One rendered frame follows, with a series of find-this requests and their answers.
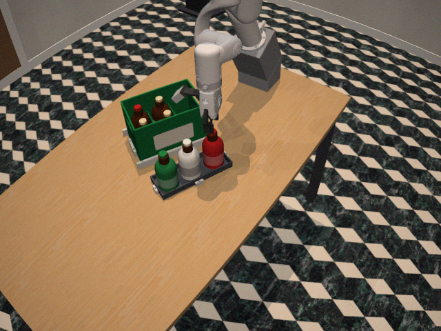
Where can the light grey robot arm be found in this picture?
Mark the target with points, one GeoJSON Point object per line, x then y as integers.
{"type": "Point", "coordinates": [213, 48]}

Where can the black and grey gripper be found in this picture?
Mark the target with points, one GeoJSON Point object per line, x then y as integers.
{"type": "Point", "coordinates": [209, 103]}

